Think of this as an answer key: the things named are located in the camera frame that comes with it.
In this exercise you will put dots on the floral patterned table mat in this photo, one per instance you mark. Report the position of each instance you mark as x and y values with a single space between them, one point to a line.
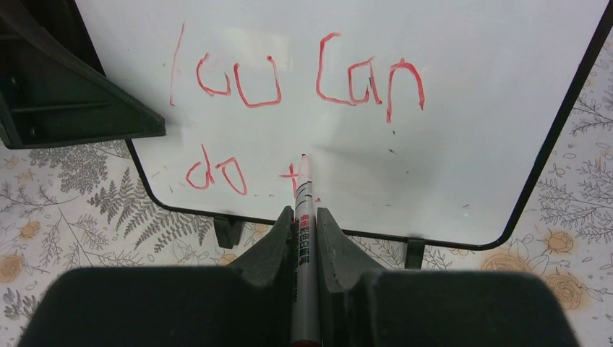
69 207

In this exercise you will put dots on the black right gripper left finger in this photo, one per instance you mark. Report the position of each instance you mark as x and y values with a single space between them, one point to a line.
245 303

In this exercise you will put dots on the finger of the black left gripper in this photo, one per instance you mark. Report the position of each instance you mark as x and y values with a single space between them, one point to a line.
54 91

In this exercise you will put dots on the small black-framed whiteboard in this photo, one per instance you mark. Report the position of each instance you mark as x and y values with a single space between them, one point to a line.
421 119

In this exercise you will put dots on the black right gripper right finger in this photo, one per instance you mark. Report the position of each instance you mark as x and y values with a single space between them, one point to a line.
364 304

